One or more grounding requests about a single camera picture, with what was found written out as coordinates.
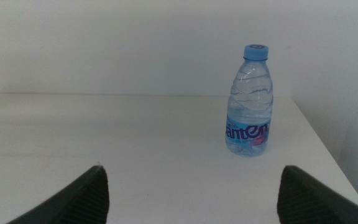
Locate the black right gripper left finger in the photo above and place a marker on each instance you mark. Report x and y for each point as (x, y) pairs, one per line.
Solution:
(79, 202)

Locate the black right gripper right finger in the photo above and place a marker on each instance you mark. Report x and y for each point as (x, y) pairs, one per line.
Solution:
(306, 202)

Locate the clear water bottle blue cap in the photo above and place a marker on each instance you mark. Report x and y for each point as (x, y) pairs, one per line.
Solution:
(249, 109)

